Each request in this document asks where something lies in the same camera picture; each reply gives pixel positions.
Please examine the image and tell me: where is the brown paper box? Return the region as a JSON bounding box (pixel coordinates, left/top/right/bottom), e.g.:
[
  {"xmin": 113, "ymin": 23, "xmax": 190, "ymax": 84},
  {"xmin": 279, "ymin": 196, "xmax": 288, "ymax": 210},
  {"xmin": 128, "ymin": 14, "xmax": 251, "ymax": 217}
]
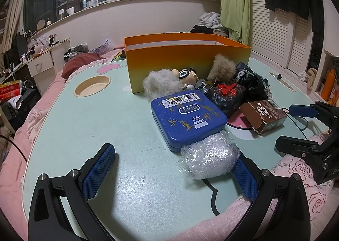
[{"xmin": 240, "ymin": 99, "xmax": 287, "ymax": 135}]

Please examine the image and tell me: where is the black lace fabric bundle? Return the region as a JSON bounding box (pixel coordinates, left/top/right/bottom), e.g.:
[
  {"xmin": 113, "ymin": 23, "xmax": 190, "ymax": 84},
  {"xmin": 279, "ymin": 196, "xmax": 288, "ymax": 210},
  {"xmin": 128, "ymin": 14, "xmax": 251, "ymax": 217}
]
[{"xmin": 233, "ymin": 62, "xmax": 272, "ymax": 102}]

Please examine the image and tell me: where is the dark box red cross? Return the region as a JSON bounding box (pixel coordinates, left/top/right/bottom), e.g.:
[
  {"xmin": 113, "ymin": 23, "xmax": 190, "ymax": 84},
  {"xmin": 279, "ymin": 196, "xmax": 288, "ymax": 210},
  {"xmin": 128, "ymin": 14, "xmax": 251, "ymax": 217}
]
[{"xmin": 206, "ymin": 83, "xmax": 247, "ymax": 118}]

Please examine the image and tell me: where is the bubble wrap bundle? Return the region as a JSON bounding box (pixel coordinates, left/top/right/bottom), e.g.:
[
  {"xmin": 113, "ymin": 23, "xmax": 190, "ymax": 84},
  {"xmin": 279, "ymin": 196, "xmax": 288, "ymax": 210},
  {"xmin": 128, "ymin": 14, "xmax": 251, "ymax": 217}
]
[{"xmin": 178, "ymin": 130, "xmax": 241, "ymax": 180}]

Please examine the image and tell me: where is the brown furry pouch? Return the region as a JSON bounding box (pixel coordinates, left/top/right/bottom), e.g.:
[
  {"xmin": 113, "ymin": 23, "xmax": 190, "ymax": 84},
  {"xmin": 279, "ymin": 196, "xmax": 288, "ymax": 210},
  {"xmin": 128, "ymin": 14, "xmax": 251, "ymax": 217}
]
[{"xmin": 207, "ymin": 54, "xmax": 236, "ymax": 82}]

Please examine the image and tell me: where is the silver metal cup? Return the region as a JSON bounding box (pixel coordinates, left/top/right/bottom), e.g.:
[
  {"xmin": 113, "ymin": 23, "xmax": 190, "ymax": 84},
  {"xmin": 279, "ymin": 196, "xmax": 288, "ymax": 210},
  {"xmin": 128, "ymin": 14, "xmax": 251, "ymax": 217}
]
[{"xmin": 195, "ymin": 79, "xmax": 213, "ymax": 94}]

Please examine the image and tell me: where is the blue durex tin box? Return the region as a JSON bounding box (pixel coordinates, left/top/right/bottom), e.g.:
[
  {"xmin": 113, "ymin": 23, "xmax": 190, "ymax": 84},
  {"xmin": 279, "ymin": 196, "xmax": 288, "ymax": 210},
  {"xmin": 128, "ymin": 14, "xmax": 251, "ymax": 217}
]
[{"xmin": 151, "ymin": 90, "xmax": 228, "ymax": 152}]

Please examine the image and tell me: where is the white furry pouch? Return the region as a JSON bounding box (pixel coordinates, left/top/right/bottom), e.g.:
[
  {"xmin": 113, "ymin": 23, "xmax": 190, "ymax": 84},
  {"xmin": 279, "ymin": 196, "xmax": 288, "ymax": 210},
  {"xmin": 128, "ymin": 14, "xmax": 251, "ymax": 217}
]
[{"xmin": 143, "ymin": 69, "xmax": 183, "ymax": 101}]

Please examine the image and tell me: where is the orange bottle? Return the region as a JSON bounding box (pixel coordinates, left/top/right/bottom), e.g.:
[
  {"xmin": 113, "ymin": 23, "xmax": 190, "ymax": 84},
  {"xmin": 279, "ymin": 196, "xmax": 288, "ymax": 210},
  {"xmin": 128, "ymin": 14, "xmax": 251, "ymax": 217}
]
[{"xmin": 321, "ymin": 69, "xmax": 336, "ymax": 101}]

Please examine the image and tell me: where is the white clothes pile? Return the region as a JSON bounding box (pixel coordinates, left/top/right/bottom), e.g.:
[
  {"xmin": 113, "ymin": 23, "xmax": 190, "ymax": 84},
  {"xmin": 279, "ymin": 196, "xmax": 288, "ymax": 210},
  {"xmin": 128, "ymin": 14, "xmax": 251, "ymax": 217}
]
[{"xmin": 198, "ymin": 12, "xmax": 222, "ymax": 29}]

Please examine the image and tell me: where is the black clothes pile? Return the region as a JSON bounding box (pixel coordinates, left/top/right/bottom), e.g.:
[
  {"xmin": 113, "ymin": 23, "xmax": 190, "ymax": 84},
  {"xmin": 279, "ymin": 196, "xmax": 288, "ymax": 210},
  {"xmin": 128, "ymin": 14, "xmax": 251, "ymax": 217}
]
[{"xmin": 190, "ymin": 25, "xmax": 214, "ymax": 34}]

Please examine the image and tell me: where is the green hanging garment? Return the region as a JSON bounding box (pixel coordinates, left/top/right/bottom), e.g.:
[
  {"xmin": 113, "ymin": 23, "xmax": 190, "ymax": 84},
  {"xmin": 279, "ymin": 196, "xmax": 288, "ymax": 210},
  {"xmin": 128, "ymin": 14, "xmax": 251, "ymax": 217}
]
[{"xmin": 221, "ymin": 0, "xmax": 250, "ymax": 45}]

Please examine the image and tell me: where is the red packaging box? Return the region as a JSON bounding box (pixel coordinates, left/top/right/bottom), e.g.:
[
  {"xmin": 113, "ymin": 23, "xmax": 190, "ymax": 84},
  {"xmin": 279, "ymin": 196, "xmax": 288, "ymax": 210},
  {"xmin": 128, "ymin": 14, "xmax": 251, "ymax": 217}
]
[{"xmin": 0, "ymin": 80, "xmax": 22, "ymax": 102}]

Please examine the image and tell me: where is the white drawer cabinet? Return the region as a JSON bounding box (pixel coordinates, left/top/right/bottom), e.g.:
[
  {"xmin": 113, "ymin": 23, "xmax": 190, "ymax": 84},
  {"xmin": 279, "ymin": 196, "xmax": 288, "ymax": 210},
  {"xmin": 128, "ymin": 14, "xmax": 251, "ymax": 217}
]
[{"xmin": 28, "ymin": 38, "xmax": 70, "ymax": 96}]

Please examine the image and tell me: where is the orange gradient cardboard box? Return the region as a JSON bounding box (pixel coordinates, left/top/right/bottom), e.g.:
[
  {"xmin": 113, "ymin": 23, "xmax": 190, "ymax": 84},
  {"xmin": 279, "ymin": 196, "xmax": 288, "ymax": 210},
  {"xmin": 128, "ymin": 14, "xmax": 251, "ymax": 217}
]
[{"xmin": 124, "ymin": 32, "xmax": 251, "ymax": 94}]

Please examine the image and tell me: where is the dark red pillow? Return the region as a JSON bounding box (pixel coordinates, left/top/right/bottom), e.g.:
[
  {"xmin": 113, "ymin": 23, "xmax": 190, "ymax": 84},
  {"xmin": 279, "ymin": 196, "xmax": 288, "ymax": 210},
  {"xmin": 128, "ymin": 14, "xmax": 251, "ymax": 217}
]
[{"xmin": 61, "ymin": 52, "xmax": 102, "ymax": 80}]

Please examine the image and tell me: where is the black cable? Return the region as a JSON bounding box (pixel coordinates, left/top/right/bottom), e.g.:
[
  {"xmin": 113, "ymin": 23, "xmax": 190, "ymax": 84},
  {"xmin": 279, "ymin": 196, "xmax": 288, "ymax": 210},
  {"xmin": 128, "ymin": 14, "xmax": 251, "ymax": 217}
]
[{"xmin": 281, "ymin": 108, "xmax": 309, "ymax": 132}]

